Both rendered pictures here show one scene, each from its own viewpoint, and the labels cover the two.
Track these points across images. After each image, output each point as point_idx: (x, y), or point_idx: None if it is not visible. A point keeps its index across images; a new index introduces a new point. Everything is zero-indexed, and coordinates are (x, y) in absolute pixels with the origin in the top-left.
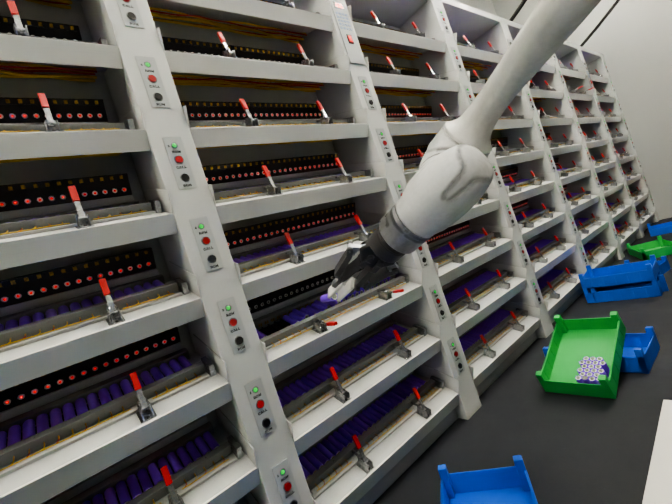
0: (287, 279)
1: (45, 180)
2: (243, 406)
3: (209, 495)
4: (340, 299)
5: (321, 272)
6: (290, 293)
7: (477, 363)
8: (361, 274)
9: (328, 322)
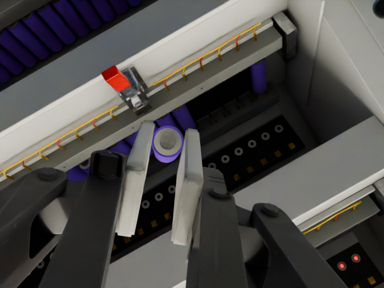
0: (262, 200)
1: None
2: None
3: None
4: (147, 127)
5: (146, 248)
6: (175, 188)
7: None
8: (108, 262)
9: (123, 87)
